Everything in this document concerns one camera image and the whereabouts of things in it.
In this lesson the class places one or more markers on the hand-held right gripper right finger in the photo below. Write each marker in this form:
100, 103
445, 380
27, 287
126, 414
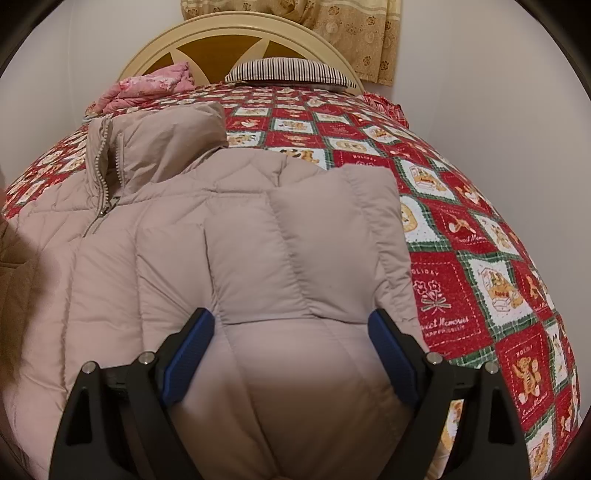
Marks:
392, 355

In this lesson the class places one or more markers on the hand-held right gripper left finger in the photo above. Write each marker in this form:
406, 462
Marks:
191, 350

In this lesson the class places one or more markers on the beige puffer jacket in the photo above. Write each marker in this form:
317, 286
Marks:
286, 240

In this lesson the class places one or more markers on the red patchwork bear quilt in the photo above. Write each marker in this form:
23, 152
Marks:
461, 286

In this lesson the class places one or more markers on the red patterned cloth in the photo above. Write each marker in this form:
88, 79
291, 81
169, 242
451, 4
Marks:
388, 106

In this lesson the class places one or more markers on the pink floral blanket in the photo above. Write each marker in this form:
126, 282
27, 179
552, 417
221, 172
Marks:
143, 85

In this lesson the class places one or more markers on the striped pillow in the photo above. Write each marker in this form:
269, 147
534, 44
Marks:
286, 69

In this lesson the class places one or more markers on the cream wooden headboard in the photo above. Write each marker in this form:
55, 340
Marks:
152, 50

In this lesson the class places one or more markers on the beige floral curtain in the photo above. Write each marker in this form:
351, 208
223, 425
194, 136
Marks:
360, 37

